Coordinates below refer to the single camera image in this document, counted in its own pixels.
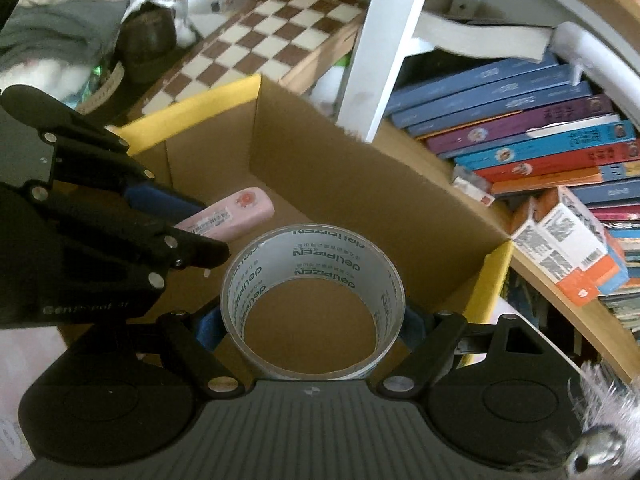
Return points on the dark printed magazine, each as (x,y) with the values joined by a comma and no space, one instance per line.
(525,290)

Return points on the white orange product box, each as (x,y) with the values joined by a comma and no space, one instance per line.
(565,240)

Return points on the brown white chessboard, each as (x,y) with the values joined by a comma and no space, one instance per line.
(260,35)

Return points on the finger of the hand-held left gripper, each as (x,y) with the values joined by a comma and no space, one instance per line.
(165,202)
(195,255)

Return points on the grey fur pompom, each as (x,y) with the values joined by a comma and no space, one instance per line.
(610,395)

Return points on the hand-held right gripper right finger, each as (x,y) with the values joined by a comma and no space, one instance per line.
(414,330)

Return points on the small white red box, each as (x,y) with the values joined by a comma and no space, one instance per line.
(472,185)

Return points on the cardboard box with yellow flaps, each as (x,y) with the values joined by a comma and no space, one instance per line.
(375,200)

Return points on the grey folded cloth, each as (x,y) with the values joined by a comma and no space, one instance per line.
(60,25)

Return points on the pink plastic case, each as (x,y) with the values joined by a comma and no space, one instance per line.
(240,210)

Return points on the stack of colourful leaning books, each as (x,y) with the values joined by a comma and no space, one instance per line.
(500,85)

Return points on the white fluffy cloth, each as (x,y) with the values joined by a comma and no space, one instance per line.
(40,80)

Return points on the open grey-paged book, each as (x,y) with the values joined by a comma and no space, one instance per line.
(480,37)

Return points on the white curved board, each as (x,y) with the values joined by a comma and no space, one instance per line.
(600,55)

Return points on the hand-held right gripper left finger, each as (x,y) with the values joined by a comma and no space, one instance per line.
(209,332)

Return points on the silver metal clasp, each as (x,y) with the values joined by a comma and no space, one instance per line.
(595,452)

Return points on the white wooden bookshelf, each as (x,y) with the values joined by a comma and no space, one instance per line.
(385,35)

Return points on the clear packing tape roll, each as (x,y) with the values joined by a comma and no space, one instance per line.
(310,255)

